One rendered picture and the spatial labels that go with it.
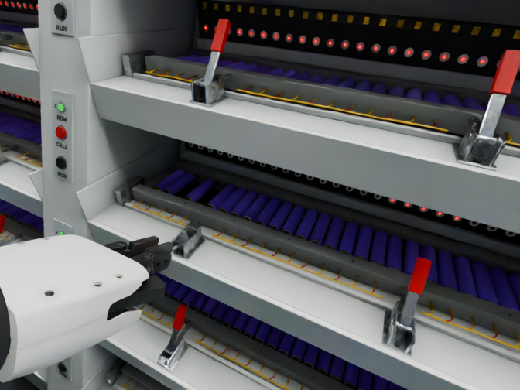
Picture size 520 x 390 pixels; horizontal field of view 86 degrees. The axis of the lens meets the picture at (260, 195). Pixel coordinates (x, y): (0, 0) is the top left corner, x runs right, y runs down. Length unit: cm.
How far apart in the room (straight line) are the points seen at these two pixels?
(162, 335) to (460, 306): 42
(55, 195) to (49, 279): 30
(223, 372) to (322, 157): 35
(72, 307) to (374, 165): 25
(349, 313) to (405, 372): 7
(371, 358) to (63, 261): 30
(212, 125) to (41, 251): 19
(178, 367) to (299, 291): 24
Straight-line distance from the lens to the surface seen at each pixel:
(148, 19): 50
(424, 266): 33
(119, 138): 47
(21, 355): 22
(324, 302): 35
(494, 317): 40
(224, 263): 37
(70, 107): 46
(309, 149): 28
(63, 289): 22
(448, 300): 39
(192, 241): 37
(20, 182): 62
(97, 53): 44
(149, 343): 53
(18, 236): 78
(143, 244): 33
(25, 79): 55
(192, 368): 50
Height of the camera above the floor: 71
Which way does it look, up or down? 17 degrees down
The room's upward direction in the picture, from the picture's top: 12 degrees clockwise
